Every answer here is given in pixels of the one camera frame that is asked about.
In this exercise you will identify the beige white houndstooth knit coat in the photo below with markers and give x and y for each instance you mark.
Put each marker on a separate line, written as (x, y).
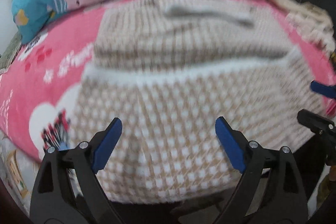
(168, 69)

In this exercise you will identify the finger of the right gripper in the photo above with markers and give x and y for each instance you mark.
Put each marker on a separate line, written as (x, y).
(317, 124)
(328, 91)

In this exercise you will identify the pink bed sheet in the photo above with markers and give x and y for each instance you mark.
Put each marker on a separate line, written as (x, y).
(43, 77)

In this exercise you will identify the blue patterned pillow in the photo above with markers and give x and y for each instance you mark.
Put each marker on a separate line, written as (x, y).
(30, 16)

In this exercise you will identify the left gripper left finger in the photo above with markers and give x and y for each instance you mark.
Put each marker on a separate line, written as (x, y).
(66, 188)

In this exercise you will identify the cream fluffy garment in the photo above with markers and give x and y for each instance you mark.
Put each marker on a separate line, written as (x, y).
(312, 23)

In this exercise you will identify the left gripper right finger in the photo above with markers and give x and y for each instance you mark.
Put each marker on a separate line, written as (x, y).
(270, 189)

